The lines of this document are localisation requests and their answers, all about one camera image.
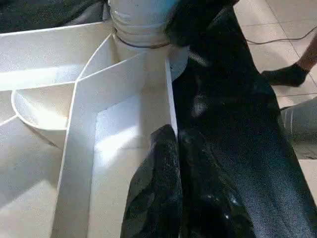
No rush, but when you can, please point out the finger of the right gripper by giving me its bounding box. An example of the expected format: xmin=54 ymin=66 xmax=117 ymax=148
xmin=164 ymin=0 xmax=240 ymax=49

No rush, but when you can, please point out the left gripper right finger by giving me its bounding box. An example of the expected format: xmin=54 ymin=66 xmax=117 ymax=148
xmin=178 ymin=128 xmax=256 ymax=238

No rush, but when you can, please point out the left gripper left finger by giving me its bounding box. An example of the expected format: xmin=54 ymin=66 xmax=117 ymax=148
xmin=121 ymin=124 xmax=183 ymax=238

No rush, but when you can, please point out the white plastic table leg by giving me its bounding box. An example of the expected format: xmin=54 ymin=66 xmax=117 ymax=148
xmin=108 ymin=0 xmax=180 ymax=49

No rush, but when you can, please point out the white plastic table top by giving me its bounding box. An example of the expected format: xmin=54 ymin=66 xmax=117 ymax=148
xmin=0 ymin=20 xmax=190 ymax=238

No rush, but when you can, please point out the black mat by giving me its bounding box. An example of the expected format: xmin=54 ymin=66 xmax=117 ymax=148
xmin=0 ymin=0 xmax=317 ymax=238

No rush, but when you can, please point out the black sock foot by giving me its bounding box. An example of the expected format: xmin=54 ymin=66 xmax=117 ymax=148
xmin=261 ymin=35 xmax=317 ymax=88

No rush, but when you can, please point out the grey fabric covered object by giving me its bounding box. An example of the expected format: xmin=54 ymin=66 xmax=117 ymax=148
xmin=279 ymin=96 xmax=317 ymax=160

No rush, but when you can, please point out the thin black floor cable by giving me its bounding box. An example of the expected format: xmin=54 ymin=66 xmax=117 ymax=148
xmin=244 ymin=26 xmax=317 ymax=46

